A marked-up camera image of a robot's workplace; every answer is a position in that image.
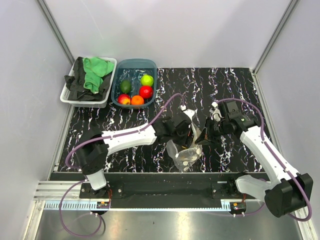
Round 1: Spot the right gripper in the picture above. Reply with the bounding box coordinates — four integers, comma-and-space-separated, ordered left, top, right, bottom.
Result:
195, 116, 229, 145

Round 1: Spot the clear polka dot zip bag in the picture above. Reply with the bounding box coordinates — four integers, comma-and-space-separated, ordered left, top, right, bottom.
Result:
166, 123, 203, 173

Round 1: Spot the red fake apple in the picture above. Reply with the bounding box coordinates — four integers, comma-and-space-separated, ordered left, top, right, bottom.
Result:
139, 85, 154, 99

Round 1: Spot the orange fake fruit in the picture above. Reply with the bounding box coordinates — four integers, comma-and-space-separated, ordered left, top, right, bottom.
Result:
130, 95, 145, 106

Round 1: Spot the green fake apple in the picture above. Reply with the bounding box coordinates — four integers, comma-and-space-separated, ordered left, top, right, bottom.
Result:
140, 74, 154, 87

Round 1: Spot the red yellow fake peach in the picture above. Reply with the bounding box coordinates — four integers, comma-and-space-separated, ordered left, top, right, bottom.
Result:
117, 94, 131, 105

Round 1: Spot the dark green fake avocado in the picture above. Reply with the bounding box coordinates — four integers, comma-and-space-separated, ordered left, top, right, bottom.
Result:
120, 80, 132, 94

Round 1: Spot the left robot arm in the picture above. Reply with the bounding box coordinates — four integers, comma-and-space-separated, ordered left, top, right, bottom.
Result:
75, 114, 192, 198

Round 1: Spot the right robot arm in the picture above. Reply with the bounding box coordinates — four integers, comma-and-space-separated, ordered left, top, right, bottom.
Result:
196, 98, 314, 222

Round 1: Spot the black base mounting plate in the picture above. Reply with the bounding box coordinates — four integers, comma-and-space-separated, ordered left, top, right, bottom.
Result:
79, 173, 250, 211

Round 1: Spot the blue translucent plastic tub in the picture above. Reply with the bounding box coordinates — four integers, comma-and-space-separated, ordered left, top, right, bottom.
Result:
110, 58, 157, 109

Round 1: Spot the green cloth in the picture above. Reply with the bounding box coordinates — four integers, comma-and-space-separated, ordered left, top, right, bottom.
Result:
82, 57, 115, 94

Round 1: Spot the black cloth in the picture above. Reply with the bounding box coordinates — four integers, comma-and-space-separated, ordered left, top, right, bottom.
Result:
64, 56, 113, 102

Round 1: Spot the white plastic basket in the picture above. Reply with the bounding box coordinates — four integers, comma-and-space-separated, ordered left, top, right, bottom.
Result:
60, 56, 117, 108

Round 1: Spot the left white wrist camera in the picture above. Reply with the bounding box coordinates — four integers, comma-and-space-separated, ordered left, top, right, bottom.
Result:
179, 105, 196, 123

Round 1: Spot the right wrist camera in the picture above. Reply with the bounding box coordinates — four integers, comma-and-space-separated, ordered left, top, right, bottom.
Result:
209, 101, 223, 122

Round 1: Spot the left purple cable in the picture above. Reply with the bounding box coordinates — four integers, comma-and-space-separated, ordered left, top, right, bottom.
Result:
58, 93, 187, 237

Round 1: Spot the purple cable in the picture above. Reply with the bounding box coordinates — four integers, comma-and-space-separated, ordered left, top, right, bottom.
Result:
58, 93, 187, 237
207, 98, 313, 222

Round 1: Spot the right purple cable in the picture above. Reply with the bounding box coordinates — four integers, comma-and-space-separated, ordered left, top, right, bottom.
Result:
207, 98, 313, 222

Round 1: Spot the slotted cable duct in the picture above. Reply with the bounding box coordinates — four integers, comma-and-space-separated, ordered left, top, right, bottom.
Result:
43, 201, 234, 211

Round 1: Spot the right aluminium frame post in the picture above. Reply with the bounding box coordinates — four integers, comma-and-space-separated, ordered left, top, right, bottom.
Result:
252, 0, 301, 75

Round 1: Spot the aluminium frame post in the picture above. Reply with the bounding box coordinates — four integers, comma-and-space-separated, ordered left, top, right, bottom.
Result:
252, 0, 301, 75
35, 0, 75, 65

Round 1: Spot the left aluminium frame post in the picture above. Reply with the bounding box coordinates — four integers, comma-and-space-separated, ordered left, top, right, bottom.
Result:
35, 0, 75, 65

